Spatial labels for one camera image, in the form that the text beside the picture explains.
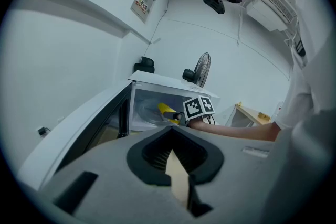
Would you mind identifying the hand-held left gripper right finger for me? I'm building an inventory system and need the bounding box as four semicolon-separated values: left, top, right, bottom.
172;125;276;224

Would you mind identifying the black head camera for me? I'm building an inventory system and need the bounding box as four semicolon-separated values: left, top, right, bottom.
201;0;226;15

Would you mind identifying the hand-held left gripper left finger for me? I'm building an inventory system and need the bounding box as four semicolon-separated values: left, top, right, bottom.
39;125;190;224

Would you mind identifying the yellow corn cob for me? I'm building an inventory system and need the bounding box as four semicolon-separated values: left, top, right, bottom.
157;102;182;125

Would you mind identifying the black power adapter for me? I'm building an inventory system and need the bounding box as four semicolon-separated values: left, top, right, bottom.
37;126;51;137

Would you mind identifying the thin black wall cable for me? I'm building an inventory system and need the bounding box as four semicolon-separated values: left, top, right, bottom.
149;0;172;47

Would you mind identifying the black standing fan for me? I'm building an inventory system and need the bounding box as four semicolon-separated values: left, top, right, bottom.
182;52;212;89

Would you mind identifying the white microwave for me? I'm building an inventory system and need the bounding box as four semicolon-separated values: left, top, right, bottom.
17;70;221;191

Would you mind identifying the black camera on microwave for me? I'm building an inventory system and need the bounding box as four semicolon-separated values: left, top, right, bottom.
134;56;156;74

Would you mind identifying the wall electrical panel box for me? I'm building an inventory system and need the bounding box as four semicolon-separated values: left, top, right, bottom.
130;0;156;25

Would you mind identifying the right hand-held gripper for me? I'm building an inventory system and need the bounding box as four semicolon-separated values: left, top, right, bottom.
162;96;215;126

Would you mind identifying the person's right forearm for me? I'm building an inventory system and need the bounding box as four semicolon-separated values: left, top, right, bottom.
188;118;279;143

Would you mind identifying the white wall air conditioner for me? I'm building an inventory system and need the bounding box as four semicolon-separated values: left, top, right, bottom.
246;0;299;33

